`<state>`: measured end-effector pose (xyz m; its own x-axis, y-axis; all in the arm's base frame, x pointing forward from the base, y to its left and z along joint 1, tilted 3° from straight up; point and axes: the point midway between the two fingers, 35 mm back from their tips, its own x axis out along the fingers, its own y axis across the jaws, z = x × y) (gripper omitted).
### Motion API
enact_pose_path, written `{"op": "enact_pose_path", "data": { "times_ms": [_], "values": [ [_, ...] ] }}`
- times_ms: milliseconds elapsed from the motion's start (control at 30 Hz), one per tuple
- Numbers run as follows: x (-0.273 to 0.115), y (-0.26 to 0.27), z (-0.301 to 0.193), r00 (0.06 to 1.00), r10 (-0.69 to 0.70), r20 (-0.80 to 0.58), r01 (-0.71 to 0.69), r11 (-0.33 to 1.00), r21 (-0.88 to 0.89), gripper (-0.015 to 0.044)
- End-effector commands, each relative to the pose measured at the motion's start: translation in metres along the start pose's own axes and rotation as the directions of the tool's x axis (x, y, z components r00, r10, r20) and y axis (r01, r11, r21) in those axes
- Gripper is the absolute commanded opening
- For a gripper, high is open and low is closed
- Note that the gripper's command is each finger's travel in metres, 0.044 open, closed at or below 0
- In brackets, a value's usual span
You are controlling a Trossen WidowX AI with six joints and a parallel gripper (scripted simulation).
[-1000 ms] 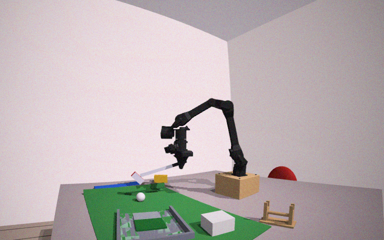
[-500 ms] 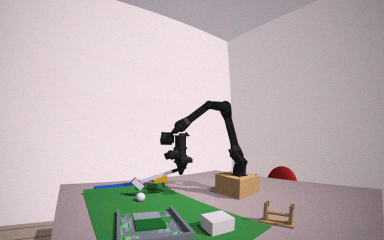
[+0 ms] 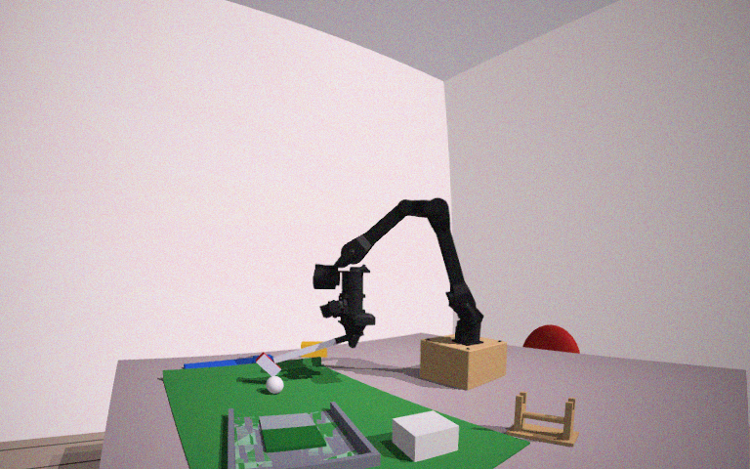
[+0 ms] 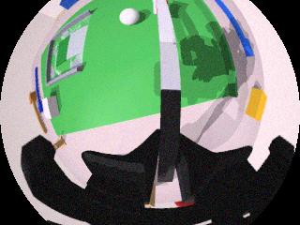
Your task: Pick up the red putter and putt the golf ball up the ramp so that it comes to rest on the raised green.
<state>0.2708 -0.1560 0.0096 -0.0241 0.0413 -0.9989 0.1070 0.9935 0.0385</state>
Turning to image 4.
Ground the orange mallet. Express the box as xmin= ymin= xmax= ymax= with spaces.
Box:
xmin=29 ymin=91 xmax=48 ymax=134

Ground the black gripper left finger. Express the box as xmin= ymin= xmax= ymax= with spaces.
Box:
xmin=82 ymin=128 xmax=160 ymax=205

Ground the white golf ball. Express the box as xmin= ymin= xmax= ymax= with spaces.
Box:
xmin=119 ymin=8 xmax=139 ymax=25

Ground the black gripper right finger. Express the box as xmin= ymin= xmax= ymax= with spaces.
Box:
xmin=175 ymin=132 xmax=254 ymax=203

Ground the white cube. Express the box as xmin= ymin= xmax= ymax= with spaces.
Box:
xmin=42 ymin=97 xmax=60 ymax=119

